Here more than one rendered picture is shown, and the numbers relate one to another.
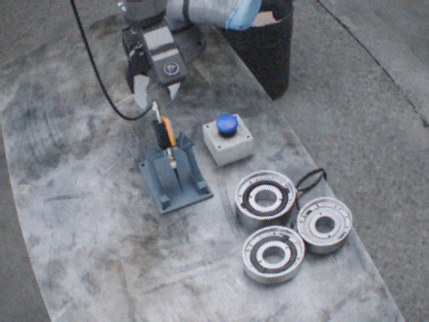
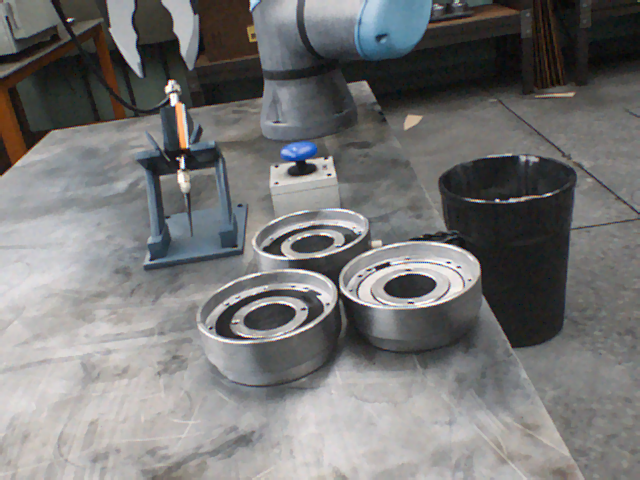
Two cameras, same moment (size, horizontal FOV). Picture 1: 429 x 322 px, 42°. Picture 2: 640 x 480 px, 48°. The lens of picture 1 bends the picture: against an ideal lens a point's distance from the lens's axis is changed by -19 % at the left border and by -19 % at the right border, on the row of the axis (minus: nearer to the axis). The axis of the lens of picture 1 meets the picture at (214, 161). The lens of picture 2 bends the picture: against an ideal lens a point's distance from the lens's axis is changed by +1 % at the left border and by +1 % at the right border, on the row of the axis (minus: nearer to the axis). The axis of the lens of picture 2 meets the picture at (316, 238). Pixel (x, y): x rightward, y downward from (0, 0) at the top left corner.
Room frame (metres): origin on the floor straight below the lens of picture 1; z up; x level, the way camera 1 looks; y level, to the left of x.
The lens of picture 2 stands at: (0.16, -0.28, 1.09)
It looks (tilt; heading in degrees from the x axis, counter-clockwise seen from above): 24 degrees down; 20
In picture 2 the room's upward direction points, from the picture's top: 9 degrees counter-clockwise
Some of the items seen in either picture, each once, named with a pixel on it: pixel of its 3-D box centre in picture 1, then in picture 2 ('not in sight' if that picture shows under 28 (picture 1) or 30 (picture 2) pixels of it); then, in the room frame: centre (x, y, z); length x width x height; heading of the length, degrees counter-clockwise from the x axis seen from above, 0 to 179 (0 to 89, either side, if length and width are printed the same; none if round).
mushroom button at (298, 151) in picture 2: (227, 129); (301, 166); (0.85, -0.03, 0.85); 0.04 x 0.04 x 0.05
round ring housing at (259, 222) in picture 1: (265, 201); (313, 252); (0.70, -0.08, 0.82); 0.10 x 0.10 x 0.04
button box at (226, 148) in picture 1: (227, 137); (305, 186); (0.85, -0.03, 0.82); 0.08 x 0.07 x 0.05; 18
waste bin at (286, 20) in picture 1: (252, 41); (508, 251); (1.90, -0.19, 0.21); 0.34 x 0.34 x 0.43
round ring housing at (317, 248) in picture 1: (324, 227); (410, 295); (0.63, -0.18, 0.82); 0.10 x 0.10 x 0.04
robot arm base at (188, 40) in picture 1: (172, 32); (305, 93); (1.18, 0.07, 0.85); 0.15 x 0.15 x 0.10
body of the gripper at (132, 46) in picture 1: (146, 33); not in sight; (0.83, 0.09, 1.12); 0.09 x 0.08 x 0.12; 19
